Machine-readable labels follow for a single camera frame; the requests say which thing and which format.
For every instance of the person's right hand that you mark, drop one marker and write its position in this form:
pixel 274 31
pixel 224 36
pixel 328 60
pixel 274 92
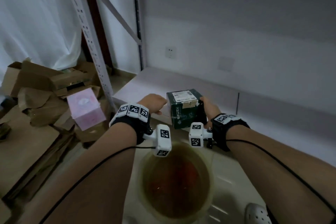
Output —
pixel 211 112

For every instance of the person's left hand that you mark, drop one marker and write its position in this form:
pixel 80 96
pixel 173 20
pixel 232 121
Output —
pixel 151 103

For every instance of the dark green labelled box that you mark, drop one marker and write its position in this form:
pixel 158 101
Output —
pixel 183 113

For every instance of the white metal shelf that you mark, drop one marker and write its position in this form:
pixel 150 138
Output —
pixel 183 82

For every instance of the pink box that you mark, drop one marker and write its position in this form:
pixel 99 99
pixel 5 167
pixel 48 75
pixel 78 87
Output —
pixel 85 108

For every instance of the red cleaning cloth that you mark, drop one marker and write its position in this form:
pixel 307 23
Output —
pixel 181 176

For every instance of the person's left forearm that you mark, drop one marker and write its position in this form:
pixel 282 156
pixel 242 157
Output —
pixel 86 181

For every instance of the person's right forearm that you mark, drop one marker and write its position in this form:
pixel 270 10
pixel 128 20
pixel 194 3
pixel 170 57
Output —
pixel 278 174

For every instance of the black right wristband with markers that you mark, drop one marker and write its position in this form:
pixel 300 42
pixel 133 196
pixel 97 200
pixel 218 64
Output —
pixel 225 129

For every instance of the black wristband with markers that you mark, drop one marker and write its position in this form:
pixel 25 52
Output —
pixel 131 121
pixel 225 129

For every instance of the black left wristband with markers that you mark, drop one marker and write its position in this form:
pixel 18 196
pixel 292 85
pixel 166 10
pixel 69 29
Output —
pixel 131 121

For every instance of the yellow plastic basin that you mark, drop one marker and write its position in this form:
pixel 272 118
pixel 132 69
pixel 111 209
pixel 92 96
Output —
pixel 147 179

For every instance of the white clog shoe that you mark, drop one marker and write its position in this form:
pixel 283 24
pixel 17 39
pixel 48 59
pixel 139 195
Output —
pixel 257 214

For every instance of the pile of cardboard boxes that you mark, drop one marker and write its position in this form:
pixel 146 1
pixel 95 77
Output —
pixel 31 139

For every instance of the white curtain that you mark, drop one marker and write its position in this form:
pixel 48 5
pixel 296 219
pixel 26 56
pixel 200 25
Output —
pixel 34 21

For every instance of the blank white wall plate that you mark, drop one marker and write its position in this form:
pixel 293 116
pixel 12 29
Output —
pixel 226 64

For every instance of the white wall socket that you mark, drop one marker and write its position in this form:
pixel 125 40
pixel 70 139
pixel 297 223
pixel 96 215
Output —
pixel 171 52

